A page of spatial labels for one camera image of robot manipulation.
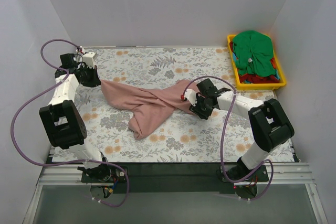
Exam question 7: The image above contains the pink t shirt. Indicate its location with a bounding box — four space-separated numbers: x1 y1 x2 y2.
101 80 194 140

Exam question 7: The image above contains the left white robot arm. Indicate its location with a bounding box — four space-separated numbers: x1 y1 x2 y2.
39 52 112 182

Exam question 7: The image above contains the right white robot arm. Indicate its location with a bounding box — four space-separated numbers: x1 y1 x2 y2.
181 76 295 183

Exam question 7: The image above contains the floral patterned table mat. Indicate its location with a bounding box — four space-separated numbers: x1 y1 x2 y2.
51 47 294 163

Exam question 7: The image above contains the yellow plastic bin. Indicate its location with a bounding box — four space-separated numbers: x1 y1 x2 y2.
227 34 287 90

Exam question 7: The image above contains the green t shirt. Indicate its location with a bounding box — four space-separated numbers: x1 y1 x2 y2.
232 30 276 77

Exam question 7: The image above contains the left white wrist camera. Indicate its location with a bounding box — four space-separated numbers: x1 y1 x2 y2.
79 51 97 69

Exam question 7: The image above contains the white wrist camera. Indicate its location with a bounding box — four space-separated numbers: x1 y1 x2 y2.
79 51 97 69
181 89 198 107

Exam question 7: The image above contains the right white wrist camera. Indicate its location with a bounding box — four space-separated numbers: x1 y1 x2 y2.
181 89 198 107

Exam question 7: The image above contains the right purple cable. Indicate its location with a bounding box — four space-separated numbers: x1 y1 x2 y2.
181 76 274 201

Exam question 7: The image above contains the purple cable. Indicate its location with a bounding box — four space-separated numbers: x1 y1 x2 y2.
181 76 274 201
10 39 131 208

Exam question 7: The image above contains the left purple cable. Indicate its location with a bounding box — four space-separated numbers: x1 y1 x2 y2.
10 39 131 208

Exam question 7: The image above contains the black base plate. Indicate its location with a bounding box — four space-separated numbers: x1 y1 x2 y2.
78 162 269 195

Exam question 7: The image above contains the aluminium mounting rail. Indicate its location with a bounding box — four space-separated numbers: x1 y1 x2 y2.
24 163 327 223

